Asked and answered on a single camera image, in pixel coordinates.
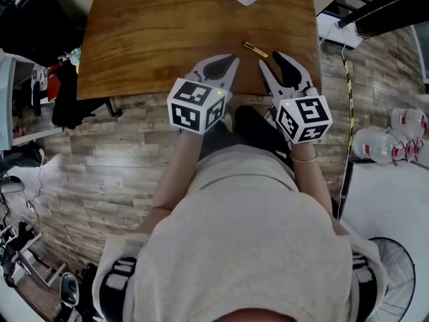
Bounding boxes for white platform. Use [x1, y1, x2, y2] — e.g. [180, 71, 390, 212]
[316, 11, 365, 50]

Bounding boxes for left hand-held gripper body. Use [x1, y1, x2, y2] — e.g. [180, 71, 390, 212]
[166, 71, 233, 136]

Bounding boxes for person's right forearm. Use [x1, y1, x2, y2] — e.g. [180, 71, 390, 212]
[290, 141, 336, 221]

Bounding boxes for person's left forearm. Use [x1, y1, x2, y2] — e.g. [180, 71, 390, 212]
[135, 129, 204, 237]

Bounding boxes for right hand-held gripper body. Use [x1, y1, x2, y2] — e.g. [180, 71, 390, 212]
[271, 80, 333, 145]

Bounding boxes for black office chair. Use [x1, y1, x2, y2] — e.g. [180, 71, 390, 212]
[52, 62, 123, 131]

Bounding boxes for person's face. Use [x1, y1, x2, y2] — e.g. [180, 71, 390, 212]
[210, 307, 304, 322]

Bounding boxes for yellow black striped tape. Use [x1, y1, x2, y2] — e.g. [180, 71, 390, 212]
[343, 60, 355, 158]

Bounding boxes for large clear water bottle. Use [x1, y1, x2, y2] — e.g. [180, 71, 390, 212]
[351, 127, 399, 164]
[392, 135, 427, 163]
[390, 107, 429, 138]

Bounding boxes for white flat panel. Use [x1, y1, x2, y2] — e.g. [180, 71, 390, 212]
[337, 160, 429, 248]

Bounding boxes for grey shirt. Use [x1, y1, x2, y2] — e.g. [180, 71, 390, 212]
[92, 142, 389, 322]

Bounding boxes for thin gold bracelet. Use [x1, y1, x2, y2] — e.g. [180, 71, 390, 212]
[290, 151, 320, 164]

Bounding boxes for white cabinet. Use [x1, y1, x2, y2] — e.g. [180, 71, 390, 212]
[412, 25, 429, 84]

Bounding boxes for white desk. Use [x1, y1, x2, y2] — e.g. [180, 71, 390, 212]
[0, 55, 18, 150]

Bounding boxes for black white-striped shoulder strap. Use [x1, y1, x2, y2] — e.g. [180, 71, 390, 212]
[351, 252, 378, 322]
[99, 256, 137, 322]

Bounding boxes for brown wooden table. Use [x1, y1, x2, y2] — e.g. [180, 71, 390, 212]
[76, 0, 322, 119]

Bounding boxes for black metal frame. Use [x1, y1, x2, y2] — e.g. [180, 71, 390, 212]
[337, 0, 429, 40]

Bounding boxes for black trousers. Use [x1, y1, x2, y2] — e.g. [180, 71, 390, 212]
[200, 105, 296, 167]

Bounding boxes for black floor fan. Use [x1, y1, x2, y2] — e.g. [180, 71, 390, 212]
[367, 236, 416, 319]

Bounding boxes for black bulky bag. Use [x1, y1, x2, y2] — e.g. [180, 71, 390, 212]
[0, 0, 85, 60]

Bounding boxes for red flat item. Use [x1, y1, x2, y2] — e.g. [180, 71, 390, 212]
[46, 64, 64, 103]

